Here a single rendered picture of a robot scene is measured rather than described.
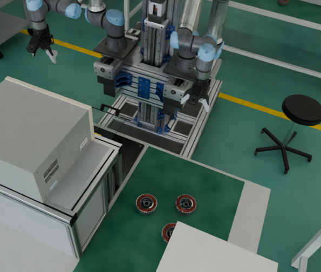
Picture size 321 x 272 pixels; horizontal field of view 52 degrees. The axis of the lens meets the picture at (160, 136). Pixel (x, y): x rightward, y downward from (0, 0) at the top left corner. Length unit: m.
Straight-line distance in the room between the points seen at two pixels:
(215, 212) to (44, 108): 1.01
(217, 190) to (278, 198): 1.13
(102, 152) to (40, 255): 0.56
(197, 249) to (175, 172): 0.80
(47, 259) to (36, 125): 0.65
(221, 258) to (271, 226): 1.61
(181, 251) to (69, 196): 0.51
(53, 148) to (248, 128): 2.41
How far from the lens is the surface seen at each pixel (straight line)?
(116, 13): 2.22
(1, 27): 4.40
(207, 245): 1.22
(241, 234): 1.80
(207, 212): 1.81
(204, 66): 1.52
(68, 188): 1.43
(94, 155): 1.51
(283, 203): 2.95
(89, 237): 1.68
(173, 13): 2.22
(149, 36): 2.25
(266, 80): 4.08
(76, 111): 1.42
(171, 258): 1.18
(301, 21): 3.79
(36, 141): 1.34
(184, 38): 1.60
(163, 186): 1.86
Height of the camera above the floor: 2.29
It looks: 47 degrees down
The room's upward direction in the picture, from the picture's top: 7 degrees clockwise
